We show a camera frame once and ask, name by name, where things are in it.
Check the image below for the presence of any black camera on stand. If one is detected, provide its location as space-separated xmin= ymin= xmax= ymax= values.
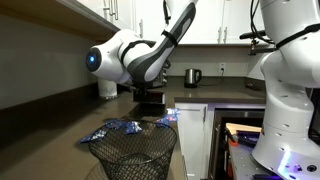
xmin=238 ymin=28 xmax=272 ymax=57

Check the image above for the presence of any stainless electric kettle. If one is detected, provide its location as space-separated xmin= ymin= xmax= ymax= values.
xmin=183 ymin=68 xmax=203 ymax=89

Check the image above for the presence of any black base cable bundle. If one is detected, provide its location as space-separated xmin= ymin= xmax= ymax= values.
xmin=249 ymin=0 xmax=278 ymax=47

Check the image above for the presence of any white wall outlet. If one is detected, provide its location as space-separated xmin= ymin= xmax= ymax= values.
xmin=218 ymin=61 xmax=227 ymax=75

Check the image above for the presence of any blue cardboard box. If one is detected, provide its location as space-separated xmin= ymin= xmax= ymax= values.
xmin=132 ymin=89 xmax=167 ymax=105

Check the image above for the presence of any black kettle cord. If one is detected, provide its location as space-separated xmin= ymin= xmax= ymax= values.
xmin=199 ymin=70 xmax=224 ymax=87

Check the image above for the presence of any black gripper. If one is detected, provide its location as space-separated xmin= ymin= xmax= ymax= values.
xmin=131 ymin=81 xmax=158 ymax=93

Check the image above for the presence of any small blue snack packet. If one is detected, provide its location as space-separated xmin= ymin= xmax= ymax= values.
xmin=123 ymin=120 xmax=143 ymax=136
xmin=165 ymin=106 xmax=182 ymax=116
xmin=154 ymin=116 xmax=171 ymax=128
xmin=79 ymin=127 xmax=109 ymax=145
xmin=103 ymin=118 xmax=128 ymax=131
xmin=163 ymin=114 xmax=178 ymax=123

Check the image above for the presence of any metal robot mounting table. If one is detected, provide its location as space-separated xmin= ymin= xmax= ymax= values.
xmin=227 ymin=142 xmax=320 ymax=180

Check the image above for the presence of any white upper cabinet row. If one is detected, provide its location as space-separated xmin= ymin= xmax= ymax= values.
xmin=133 ymin=0 xmax=272 ymax=47
xmin=54 ymin=0 xmax=136 ymax=45

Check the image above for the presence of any black wire mesh basket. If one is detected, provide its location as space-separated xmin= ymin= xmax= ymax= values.
xmin=87 ymin=119 xmax=179 ymax=180

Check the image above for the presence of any stainless dishwasher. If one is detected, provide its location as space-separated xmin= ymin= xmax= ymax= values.
xmin=207 ymin=107 xmax=268 ymax=180

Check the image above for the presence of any white lower cabinet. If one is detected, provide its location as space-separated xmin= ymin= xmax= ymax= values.
xmin=174 ymin=102 xmax=210 ymax=180

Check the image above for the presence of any white paper towel roll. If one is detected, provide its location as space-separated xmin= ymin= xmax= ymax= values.
xmin=96 ymin=77 xmax=119 ymax=99

